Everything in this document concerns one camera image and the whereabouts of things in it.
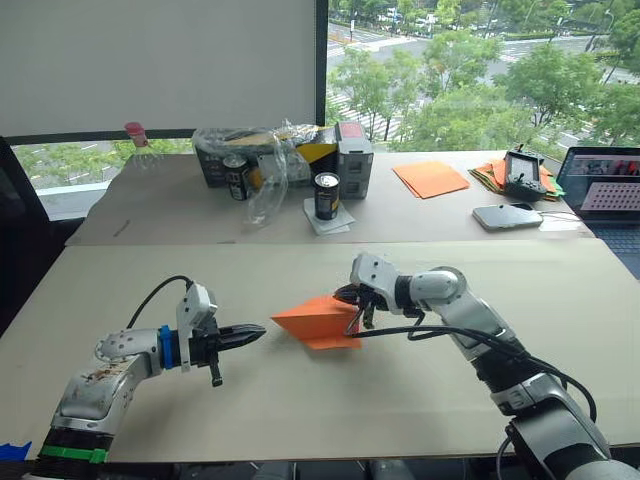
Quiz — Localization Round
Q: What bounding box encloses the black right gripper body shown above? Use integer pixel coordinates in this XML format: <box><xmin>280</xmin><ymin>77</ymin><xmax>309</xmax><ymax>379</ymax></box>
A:
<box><xmin>333</xmin><ymin>282</ymin><xmax>387</xmax><ymax>322</ymax></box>

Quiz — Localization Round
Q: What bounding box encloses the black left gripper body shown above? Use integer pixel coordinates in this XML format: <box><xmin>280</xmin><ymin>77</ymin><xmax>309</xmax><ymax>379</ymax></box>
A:
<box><xmin>188</xmin><ymin>318</ymin><xmax>225</xmax><ymax>389</ymax></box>

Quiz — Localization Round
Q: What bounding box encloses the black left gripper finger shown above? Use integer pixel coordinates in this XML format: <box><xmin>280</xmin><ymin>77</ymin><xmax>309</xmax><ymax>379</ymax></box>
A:
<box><xmin>218</xmin><ymin>335</ymin><xmax>265</xmax><ymax>352</ymax></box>
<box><xmin>218</xmin><ymin>323</ymin><xmax>268</xmax><ymax>340</ymax></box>

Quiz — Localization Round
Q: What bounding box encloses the orange paper sheet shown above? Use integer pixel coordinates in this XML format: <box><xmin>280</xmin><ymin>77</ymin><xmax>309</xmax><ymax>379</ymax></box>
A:
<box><xmin>269</xmin><ymin>295</ymin><xmax>364</xmax><ymax>352</ymax></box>

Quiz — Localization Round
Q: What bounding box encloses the white paper napkin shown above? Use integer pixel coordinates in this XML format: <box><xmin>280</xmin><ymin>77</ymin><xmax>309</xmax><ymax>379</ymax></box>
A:
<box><xmin>301</xmin><ymin>196</ymin><xmax>357</xmax><ymax>236</ymax></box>

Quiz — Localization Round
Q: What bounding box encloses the black drink can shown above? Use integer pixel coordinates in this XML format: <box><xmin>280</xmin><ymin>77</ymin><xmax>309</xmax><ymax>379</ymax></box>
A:
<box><xmin>312</xmin><ymin>171</ymin><xmax>343</xmax><ymax>222</ymax></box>
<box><xmin>222</xmin><ymin>154</ymin><xmax>250</xmax><ymax>202</ymax></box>

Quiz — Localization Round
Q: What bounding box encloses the stack of orange paper sheets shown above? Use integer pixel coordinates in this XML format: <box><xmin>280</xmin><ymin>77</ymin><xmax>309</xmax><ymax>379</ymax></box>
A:
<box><xmin>391</xmin><ymin>160</ymin><xmax>472</xmax><ymax>201</ymax></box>

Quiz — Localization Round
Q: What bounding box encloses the grey box with red label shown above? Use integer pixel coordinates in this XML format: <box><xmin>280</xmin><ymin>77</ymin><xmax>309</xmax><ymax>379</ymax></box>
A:
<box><xmin>335</xmin><ymin>121</ymin><xmax>375</xmax><ymax>202</ymax></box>

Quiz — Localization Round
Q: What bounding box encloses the yellow and black box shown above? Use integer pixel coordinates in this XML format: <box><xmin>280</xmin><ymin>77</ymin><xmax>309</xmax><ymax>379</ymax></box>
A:
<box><xmin>279</xmin><ymin>126</ymin><xmax>342</xmax><ymax>174</ymax></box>

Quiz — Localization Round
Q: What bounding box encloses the silver smartphone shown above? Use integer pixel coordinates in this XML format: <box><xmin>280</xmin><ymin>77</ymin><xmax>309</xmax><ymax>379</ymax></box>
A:
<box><xmin>471</xmin><ymin>202</ymin><xmax>545</xmax><ymax>232</ymax></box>

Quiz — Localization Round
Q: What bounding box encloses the clear plastic bag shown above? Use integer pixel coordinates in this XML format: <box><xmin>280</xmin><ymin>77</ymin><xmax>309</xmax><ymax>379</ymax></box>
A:
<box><xmin>192</xmin><ymin>118</ymin><xmax>321</xmax><ymax>232</ymax></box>

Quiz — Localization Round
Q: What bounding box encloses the black cardboard box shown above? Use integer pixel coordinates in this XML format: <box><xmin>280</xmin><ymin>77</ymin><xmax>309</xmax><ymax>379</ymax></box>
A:
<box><xmin>192</xmin><ymin>127</ymin><xmax>312</xmax><ymax>190</ymax></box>

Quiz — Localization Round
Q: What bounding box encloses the stack of coloured paper sheets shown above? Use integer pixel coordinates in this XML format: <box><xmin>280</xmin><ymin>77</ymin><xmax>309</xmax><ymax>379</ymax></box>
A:
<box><xmin>467</xmin><ymin>158</ymin><xmax>565</xmax><ymax>202</ymax></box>

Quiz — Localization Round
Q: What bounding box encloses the black remote controller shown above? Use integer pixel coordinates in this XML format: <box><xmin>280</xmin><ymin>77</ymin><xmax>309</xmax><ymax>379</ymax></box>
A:
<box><xmin>501</xmin><ymin>143</ymin><xmax>547</xmax><ymax>203</ymax></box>

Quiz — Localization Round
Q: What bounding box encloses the clear bottle with pink cap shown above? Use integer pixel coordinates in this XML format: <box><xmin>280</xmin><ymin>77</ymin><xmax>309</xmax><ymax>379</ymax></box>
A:
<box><xmin>123</xmin><ymin>121</ymin><xmax>167</xmax><ymax>172</ymax></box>

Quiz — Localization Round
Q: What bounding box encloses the blue tape strip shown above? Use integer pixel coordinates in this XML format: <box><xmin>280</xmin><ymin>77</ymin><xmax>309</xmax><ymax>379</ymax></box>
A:
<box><xmin>0</xmin><ymin>440</ymin><xmax>33</xmax><ymax>463</ymax></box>

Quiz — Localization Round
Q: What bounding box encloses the open laptop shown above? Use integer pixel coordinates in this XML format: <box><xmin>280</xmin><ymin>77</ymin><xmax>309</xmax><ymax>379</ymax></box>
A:
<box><xmin>558</xmin><ymin>145</ymin><xmax>640</xmax><ymax>280</ymax></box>

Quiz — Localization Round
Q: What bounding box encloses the white roller blind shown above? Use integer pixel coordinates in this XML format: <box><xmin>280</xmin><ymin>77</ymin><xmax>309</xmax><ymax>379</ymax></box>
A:
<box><xmin>0</xmin><ymin>0</ymin><xmax>319</xmax><ymax>139</ymax></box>

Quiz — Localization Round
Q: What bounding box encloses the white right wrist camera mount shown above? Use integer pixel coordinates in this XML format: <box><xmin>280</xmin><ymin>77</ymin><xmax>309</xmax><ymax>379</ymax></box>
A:
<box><xmin>348</xmin><ymin>252</ymin><xmax>402</xmax><ymax>302</ymax></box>

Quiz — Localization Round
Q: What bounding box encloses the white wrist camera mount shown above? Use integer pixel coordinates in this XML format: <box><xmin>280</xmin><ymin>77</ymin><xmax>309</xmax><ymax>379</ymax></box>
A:
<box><xmin>175</xmin><ymin>282</ymin><xmax>220</xmax><ymax>374</ymax></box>
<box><xmin>348</xmin><ymin>252</ymin><xmax>402</xmax><ymax>302</ymax></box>

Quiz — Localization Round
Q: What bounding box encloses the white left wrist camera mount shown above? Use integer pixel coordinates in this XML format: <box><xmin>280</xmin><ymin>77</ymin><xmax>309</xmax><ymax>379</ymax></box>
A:
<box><xmin>175</xmin><ymin>282</ymin><xmax>220</xmax><ymax>374</ymax></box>

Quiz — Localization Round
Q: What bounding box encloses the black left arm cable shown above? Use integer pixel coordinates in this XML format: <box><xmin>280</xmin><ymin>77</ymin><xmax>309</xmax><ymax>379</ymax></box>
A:
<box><xmin>123</xmin><ymin>275</ymin><xmax>197</xmax><ymax>330</ymax></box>

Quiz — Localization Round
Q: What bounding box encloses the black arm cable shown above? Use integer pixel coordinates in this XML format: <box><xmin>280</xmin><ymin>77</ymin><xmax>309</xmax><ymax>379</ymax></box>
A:
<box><xmin>356</xmin><ymin>308</ymin><xmax>599</xmax><ymax>425</ymax></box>
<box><xmin>123</xmin><ymin>275</ymin><xmax>197</xmax><ymax>330</ymax></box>

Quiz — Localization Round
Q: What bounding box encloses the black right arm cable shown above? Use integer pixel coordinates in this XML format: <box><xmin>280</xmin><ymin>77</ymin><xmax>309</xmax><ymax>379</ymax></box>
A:
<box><xmin>356</xmin><ymin>308</ymin><xmax>599</xmax><ymax>425</ymax></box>

